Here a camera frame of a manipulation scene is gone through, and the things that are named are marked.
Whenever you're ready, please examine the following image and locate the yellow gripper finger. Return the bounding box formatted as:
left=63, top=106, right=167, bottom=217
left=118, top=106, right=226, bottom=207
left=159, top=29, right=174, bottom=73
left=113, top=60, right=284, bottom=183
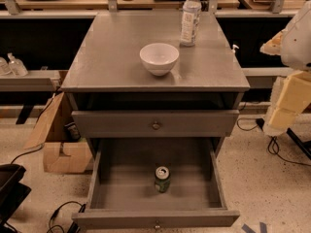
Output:
left=259, top=31, right=283, bottom=55
left=263, top=71, right=311, bottom=136

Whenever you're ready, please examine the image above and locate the green soda can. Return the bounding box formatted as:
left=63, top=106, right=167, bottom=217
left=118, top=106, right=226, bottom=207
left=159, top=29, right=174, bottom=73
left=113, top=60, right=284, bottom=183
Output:
left=155, top=166, right=170, bottom=193

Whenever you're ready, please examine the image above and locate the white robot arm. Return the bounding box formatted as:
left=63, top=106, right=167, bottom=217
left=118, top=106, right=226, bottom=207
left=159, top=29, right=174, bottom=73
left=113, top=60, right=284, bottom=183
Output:
left=260, top=1, right=311, bottom=136

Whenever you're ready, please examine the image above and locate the grey drawer cabinet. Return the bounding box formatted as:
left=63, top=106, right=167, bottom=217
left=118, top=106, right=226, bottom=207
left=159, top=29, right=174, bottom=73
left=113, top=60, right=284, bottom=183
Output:
left=60, top=9, right=251, bottom=157

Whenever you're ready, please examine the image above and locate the round top drawer knob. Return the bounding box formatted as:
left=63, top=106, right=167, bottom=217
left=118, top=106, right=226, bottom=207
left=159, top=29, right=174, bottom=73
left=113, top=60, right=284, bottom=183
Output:
left=152, top=121, right=161, bottom=130

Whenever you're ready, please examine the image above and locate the closed grey top drawer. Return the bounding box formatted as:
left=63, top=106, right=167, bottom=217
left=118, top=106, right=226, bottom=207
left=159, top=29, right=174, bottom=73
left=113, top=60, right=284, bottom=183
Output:
left=72, top=110, right=239, bottom=138

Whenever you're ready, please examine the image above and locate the open grey middle drawer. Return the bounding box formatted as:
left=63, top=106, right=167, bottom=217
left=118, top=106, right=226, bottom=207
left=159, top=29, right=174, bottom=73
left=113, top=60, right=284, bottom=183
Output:
left=72, top=138, right=239, bottom=230

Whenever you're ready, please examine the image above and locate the white pump dispenser top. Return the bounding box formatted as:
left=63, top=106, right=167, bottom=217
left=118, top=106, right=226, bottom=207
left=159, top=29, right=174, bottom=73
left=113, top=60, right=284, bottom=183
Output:
left=232, top=44, right=240, bottom=53

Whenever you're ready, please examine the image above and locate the clear plastic water bottle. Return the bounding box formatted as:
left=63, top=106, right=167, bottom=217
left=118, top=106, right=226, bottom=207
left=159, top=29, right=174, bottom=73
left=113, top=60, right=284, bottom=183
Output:
left=180, top=0, right=201, bottom=47

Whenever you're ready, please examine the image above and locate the white ceramic bowl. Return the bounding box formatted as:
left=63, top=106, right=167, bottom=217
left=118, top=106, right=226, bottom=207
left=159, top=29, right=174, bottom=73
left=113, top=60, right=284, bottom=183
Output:
left=139, top=43, right=179, bottom=77

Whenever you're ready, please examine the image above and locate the brown cardboard box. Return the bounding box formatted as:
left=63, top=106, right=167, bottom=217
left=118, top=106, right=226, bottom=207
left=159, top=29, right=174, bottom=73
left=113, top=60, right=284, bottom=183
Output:
left=23, top=91, right=92, bottom=174

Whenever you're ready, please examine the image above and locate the clear pump sanitizer bottle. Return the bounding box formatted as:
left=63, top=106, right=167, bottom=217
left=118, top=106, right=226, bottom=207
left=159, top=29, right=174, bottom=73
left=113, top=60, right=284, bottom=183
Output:
left=8, top=52, right=28, bottom=77

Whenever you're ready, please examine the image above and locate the black chair base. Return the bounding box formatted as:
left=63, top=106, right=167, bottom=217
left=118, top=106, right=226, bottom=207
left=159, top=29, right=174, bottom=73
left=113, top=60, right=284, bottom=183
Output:
left=0, top=164, right=31, bottom=233

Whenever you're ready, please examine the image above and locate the black floor cable right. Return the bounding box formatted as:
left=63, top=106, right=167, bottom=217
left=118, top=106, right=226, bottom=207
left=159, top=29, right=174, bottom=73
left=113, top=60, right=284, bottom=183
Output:
left=236, top=116, right=311, bottom=167

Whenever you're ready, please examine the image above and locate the black floor cable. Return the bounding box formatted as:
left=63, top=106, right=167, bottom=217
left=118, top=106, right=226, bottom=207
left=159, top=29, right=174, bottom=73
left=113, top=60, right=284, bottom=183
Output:
left=236, top=116, right=311, bottom=167
left=46, top=200, right=87, bottom=233

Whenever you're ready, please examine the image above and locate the black floor cable left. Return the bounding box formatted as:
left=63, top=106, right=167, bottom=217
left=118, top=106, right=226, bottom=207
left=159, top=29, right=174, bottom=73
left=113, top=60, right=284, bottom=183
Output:
left=46, top=200, right=87, bottom=233

